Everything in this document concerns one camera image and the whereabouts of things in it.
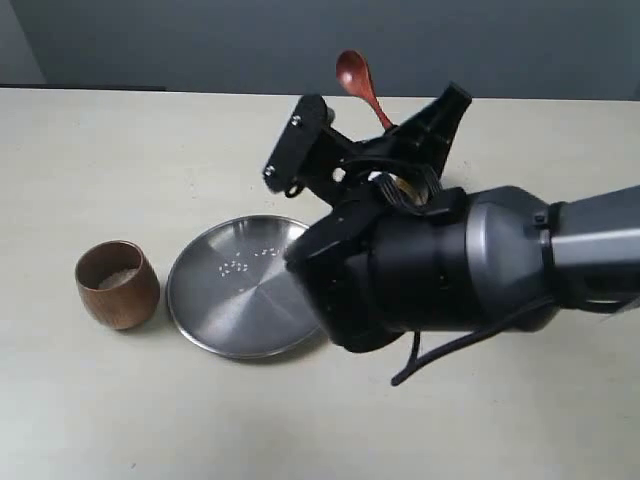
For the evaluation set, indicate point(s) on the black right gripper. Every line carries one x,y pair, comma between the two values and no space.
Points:
417,149

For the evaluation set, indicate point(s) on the red wooden spoon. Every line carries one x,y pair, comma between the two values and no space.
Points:
353,74

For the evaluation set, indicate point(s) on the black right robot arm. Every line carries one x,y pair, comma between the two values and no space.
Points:
399,252

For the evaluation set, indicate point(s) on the steel bowl of rice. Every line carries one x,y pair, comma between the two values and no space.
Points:
418,192

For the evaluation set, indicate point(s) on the brown wooden cup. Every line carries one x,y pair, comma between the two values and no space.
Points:
117,285

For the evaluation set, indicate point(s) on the round steel plate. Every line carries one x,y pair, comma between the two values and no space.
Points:
229,292

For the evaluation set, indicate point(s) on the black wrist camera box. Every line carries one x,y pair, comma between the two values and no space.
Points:
301,156

